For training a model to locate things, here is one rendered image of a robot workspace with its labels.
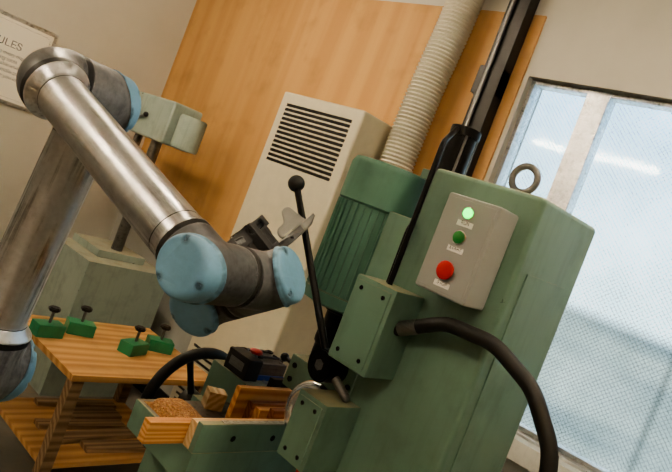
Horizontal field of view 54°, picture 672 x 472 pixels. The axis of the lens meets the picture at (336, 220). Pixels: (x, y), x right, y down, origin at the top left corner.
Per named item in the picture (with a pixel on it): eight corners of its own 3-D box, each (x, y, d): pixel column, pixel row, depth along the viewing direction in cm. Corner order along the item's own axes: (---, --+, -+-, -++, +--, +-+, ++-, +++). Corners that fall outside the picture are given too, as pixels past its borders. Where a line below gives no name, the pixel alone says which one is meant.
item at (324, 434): (311, 450, 119) (334, 389, 119) (337, 471, 114) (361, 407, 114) (273, 452, 112) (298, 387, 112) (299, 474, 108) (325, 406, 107)
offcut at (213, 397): (221, 412, 138) (227, 395, 138) (204, 408, 136) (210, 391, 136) (217, 405, 141) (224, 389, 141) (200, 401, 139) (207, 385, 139)
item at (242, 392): (295, 421, 149) (307, 388, 149) (299, 424, 148) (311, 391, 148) (223, 420, 134) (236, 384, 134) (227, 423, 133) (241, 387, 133)
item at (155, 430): (363, 435, 157) (369, 420, 157) (368, 439, 156) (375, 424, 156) (136, 438, 112) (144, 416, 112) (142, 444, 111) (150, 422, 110)
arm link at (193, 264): (13, 14, 116) (222, 254, 82) (73, 43, 126) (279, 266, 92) (-19, 68, 118) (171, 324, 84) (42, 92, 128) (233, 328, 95)
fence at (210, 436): (389, 443, 159) (397, 422, 158) (394, 447, 157) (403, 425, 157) (187, 449, 115) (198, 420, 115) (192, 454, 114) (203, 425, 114)
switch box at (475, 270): (434, 289, 110) (468, 200, 110) (483, 311, 103) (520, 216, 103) (413, 283, 106) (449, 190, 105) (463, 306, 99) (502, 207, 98)
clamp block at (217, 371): (246, 396, 162) (259, 362, 162) (279, 423, 153) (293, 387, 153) (198, 394, 152) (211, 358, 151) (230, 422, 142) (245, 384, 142)
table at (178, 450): (305, 409, 179) (313, 389, 179) (386, 469, 158) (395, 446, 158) (103, 403, 135) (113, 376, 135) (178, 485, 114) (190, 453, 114)
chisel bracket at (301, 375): (301, 391, 144) (315, 355, 143) (344, 422, 134) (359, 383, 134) (276, 389, 138) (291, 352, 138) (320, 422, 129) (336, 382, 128)
